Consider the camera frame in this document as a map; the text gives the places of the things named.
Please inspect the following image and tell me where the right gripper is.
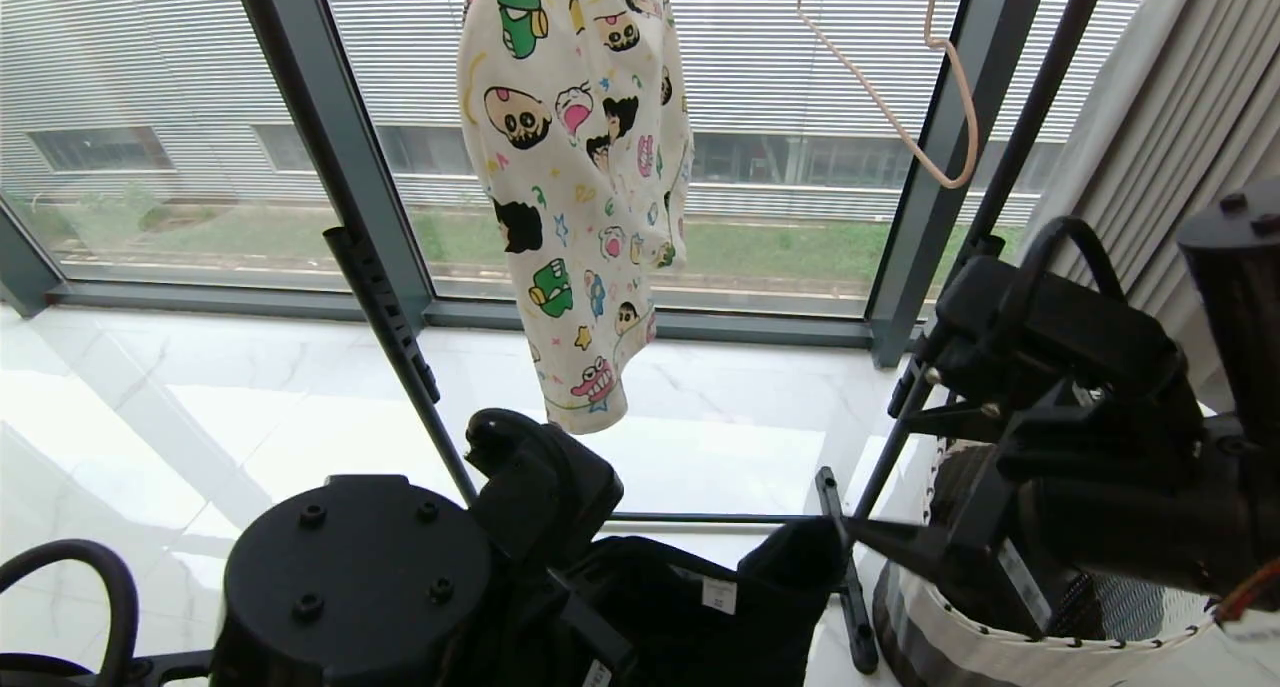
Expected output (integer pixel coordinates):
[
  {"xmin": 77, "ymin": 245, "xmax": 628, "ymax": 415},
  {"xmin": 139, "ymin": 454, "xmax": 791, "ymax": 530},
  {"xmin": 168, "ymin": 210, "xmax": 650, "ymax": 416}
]
[{"xmin": 843, "ymin": 445, "xmax": 1253, "ymax": 640}]

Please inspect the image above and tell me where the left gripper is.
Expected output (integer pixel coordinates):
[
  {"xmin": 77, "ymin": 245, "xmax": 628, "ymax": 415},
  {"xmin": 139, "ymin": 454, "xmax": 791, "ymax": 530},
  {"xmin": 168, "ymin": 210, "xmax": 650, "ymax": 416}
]
[{"xmin": 495, "ymin": 565, "xmax": 643, "ymax": 687}]

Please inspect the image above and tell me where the black garment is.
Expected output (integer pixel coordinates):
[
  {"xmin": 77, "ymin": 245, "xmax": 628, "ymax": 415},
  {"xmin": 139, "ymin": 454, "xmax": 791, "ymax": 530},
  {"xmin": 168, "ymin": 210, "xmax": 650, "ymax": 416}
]
[{"xmin": 560, "ymin": 515, "xmax": 853, "ymax": 687}]

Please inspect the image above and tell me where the cream printed garment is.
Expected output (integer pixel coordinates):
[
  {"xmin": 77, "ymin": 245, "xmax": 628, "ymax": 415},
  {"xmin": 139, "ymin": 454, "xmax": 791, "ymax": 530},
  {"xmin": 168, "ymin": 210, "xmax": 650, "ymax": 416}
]
[{"xmin": 457, "ymin": 0, "xmax": 696, "ymax": 436}]

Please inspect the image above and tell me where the white laundry basket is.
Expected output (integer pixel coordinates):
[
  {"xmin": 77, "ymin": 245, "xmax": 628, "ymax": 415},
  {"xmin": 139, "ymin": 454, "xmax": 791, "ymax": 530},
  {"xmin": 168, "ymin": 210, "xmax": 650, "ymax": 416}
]
[{"xmin": 872, "ymin": 435, "xmax": 1231, "ymax": 687}]

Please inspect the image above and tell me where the black clothes rack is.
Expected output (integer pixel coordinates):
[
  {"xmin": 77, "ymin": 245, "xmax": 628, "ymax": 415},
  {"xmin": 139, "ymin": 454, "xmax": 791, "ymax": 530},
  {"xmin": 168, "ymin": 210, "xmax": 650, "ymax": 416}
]
[{"xmin": 322, "ymin": 0, "xmax": 1113, "ymax": 676}]

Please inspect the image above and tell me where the pink clothes hanger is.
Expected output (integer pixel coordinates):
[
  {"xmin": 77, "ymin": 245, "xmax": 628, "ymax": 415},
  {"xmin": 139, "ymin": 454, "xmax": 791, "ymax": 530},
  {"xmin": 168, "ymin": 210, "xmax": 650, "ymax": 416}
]
[{"xmin": 797, "ymin": 0, "xmax": 980, "ymax": 191}]

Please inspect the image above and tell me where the beige curtain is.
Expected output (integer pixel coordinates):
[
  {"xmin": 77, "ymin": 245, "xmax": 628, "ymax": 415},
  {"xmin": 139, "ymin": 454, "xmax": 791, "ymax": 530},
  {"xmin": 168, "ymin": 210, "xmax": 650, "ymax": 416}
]
[{"xmin": 1020, "ymin": 0, "xmax": 1280, "ymax": 418}]

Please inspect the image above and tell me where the window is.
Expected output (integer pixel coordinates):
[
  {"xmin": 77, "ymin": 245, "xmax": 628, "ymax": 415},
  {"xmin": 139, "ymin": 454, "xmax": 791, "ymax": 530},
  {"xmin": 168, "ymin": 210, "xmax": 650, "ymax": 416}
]
[{"xmin": 0, "ymin": 0, "xmax": 1161, "ymax": 370}]

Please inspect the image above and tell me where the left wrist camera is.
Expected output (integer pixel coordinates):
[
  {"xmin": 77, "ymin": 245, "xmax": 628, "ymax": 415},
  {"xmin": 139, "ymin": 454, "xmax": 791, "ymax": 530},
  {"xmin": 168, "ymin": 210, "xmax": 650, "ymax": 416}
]
[{"xmin": 465, "ymin": 407, "xmax": 626, "ymax": 573}]

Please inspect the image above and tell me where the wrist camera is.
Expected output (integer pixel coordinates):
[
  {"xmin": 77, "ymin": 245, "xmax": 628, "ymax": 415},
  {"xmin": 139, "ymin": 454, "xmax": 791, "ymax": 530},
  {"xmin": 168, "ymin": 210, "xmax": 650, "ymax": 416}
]
[
  {"xmin": 465, "ymin": 407, "xmax": 626, "ymax": 573},
  {"xmin": 890, "ymin": 255, "xmax": 1206, "ymax": 468}
]

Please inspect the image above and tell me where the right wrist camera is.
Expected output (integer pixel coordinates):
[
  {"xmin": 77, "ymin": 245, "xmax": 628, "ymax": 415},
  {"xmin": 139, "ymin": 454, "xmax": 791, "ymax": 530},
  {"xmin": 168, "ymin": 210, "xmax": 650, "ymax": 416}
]
[{"xmin": 890, "ymin": 255, "xmax": 1206, "ymax": 468}]

